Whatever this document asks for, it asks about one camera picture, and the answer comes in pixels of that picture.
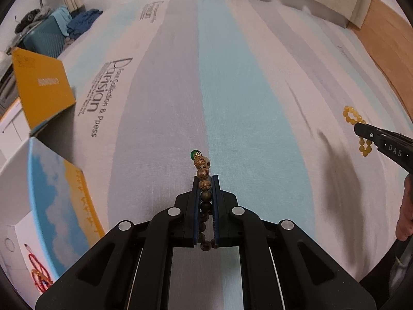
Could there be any yellow bead bracelet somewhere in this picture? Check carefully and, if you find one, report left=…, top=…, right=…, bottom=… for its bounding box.
left=342, top=105, right=374, bottom=158

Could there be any dark blue cloth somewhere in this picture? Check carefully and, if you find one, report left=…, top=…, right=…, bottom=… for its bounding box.
left=67, top=9, right=103, bottom=40

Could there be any striped bed sheet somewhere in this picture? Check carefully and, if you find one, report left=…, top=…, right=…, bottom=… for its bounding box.
left=29, top=0, right=413, bottom=309

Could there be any person's right hand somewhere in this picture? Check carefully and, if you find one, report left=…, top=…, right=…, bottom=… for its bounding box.
left=395, top=174, right=413, bottom=242

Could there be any red cord bracelet gold plate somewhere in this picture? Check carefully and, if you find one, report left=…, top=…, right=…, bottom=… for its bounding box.
left=24, top=244, right=53, bottom=294

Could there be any white open box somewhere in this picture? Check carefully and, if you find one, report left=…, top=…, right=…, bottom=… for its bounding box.
left=1, top=141, right=44, bottom=308

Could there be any teal suitcase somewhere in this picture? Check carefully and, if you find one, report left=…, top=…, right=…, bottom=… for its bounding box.
left=18, top=16, right=66, bottom=58

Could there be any brown wooden bead bracelet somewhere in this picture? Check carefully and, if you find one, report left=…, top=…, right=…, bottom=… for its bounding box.
left=187, top=149, right=221, bottom=252

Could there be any yellow box lid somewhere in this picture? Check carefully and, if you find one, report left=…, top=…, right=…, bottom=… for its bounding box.
left=12, top=48, right=76, bottom=136

